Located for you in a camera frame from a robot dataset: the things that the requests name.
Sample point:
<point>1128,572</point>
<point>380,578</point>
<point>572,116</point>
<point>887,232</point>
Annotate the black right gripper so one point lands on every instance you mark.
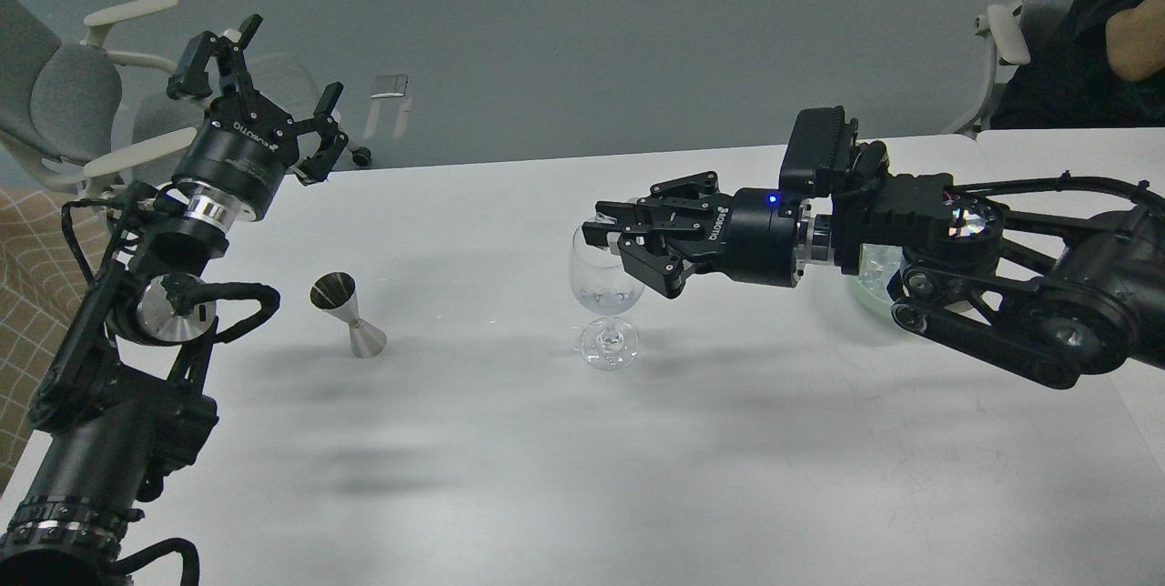
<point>687,226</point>

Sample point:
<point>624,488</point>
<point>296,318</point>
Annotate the clear wine glass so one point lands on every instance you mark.
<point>599,283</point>

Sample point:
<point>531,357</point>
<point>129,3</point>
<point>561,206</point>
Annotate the seated person in black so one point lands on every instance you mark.
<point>1101,68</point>

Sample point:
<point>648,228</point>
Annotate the steel cocktail jigger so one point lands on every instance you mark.
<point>336,294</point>

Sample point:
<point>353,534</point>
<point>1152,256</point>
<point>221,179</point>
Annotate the green ice bowl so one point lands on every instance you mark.
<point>878,266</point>

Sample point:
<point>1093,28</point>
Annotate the beige checkered cushion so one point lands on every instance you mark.
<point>41,287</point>

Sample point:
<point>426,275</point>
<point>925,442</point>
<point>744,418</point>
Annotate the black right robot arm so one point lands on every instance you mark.
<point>1047,278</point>

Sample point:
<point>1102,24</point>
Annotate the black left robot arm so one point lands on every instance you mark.
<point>124,397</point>

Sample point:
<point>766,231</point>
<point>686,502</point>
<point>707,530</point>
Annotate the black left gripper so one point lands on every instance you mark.
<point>240,150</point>

